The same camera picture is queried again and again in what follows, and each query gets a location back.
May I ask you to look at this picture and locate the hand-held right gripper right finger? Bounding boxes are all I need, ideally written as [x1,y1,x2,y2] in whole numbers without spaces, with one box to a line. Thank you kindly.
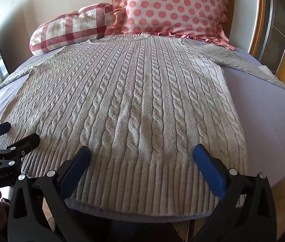
[187,143,277,242]

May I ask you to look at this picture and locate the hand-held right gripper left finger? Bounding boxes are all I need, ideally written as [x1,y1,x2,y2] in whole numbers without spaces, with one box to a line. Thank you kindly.
[7,145,91,242]

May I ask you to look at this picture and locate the beige cable-knit sweater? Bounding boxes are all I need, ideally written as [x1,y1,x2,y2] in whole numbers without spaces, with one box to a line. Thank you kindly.
[0,33,285,217]

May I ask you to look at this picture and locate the lavender bed sheet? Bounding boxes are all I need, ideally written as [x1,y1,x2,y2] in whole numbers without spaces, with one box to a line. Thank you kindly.
[0,44,285,220]

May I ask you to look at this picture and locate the red checkered pillow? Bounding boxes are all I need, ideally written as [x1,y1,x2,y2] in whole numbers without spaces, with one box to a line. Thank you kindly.
[30,3,114,56]

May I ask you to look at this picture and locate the pink polka dot pillow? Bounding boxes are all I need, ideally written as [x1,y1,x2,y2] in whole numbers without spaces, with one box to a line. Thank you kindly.
[105,0,235,51]

